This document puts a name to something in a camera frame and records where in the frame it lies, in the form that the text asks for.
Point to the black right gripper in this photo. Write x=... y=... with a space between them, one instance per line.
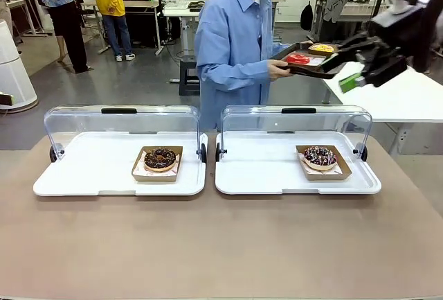
x=384 y=66

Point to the yellow glazed donut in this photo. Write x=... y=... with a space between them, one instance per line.
x=323 y=48

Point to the brown cardboard donut box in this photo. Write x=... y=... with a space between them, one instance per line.
x=155 y=176
x=318 y=60
x=313 y=51

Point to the black serving tray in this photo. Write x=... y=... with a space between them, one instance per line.
x=301 y=70

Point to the red glazed donut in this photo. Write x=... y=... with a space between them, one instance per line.
x=297 y=59

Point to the person's right forearm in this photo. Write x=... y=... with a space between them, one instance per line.
x=239 y=71

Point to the chocolate donut with pink sprinkles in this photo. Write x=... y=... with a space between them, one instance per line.
x=320 y=158

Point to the person in patterned shirt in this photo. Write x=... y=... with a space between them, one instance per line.
x=65 y=19

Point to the person in blue shirt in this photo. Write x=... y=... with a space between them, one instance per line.
x=228 y=36

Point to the chocolate donut with nuts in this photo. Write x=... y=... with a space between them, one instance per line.
x=160 y=159

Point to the person's left hand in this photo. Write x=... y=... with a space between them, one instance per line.
x=306 y=42

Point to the person's right hand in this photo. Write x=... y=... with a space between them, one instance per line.
x=277 y=70

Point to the white conical appliance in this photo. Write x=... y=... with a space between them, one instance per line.
x=14 y=71

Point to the white side table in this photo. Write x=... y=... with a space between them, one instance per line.
x=398 y=102

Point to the black hanging bag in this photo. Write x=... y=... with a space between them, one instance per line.
x=306 y=17

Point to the clear hinged display lid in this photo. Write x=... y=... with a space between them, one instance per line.
x=121 y=120
x=294 y=120

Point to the white background desk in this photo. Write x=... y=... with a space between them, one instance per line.
x=20 y=5

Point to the white display tray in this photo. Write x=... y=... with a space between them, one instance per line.
x=259 y=161
x=86 y=161

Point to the black step stool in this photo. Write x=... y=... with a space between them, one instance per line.
x=188 y=75

